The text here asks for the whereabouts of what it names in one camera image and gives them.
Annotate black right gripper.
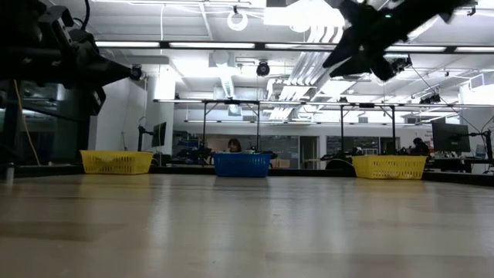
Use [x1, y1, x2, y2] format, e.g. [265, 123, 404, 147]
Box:
[322, 0, 411, 83]

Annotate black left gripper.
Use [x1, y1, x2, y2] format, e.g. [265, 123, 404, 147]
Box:
[0, 32, 134, 117]

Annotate black ceiling spotlights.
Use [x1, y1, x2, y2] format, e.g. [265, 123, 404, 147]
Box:
[419, 93, 442, 106]
[388, 56, 413, 75]

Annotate yellow plastic basket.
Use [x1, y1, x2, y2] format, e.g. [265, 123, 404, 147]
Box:
[350, 154, 428, 181]
[80, 149, 156, 175]

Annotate black office chair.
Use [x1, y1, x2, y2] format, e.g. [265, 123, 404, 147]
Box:
[325, 158, 354, 171]

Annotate person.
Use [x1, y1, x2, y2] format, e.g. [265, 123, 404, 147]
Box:
[226, 137, 243, 154]
[408, 137, 431, 158]

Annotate black computer monitor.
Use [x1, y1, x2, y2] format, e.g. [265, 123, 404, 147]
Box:
[431, 122, 472, 154]

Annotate small grey cylinder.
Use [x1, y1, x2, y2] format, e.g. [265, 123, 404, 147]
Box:
[4, 161, 16, 185]

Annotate blue plastic basket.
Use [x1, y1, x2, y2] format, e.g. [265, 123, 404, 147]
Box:
[212, 151, 272, 179]

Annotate silver ceiling duct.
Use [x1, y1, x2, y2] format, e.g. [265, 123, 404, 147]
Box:
[285, 15, 387, 90]

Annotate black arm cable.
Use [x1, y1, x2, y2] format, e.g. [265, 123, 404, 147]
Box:
[79, 0, 92, 32]

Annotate black metal rig frame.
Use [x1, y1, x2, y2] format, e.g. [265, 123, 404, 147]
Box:
[200, 99, 398, 160]

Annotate black wall monitor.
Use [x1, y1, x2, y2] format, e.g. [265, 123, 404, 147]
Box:
[151, 121, 167, 148]

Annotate black glass partition frame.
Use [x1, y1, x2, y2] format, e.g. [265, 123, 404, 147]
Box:
[0, 79, 96, 167]

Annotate yellow hanging cable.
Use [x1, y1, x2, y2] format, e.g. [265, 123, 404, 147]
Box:
[13, 80, 42, 167]

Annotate long ceiling light rail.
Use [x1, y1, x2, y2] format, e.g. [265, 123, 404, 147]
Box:
[94, 39, 494, 55]

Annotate white ring ceiling light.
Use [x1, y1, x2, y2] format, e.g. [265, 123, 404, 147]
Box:
[226, 9, 249, 32]

